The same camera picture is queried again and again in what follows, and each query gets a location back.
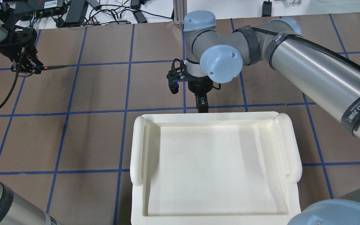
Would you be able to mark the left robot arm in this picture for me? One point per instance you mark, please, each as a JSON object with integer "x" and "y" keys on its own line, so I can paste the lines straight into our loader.
{"x": 18, "y": 45}

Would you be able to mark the white plastic tray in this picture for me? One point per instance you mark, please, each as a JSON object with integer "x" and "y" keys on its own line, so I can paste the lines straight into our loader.
{"x": 236, "y": 168}

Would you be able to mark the black power adapter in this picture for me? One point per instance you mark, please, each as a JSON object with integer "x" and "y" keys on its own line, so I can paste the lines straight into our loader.
{"x": 76, "y": 13}

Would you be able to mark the grey orange scissors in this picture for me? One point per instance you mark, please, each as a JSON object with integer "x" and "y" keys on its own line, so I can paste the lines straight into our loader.
{"x": 55, "y": 67}

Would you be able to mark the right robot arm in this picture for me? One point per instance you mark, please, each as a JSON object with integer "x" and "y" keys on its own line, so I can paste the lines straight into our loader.
{"x": 329, "y": 79}

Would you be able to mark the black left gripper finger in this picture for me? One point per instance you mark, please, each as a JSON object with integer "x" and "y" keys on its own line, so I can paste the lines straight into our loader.
{"x": 34, "y": 63}
{"x": 25, "y": 68}

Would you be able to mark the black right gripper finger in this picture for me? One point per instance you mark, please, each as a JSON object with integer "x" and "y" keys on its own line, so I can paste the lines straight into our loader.
{"x": 205, "y": 104}
{"x": 200, "y": 103}

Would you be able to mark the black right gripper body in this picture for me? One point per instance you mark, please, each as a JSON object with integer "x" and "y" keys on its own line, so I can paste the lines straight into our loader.
{"x": 199, "y": 87}

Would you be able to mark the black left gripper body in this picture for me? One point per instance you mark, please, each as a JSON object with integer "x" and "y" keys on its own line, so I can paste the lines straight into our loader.
{"x": 15, "y": 51}

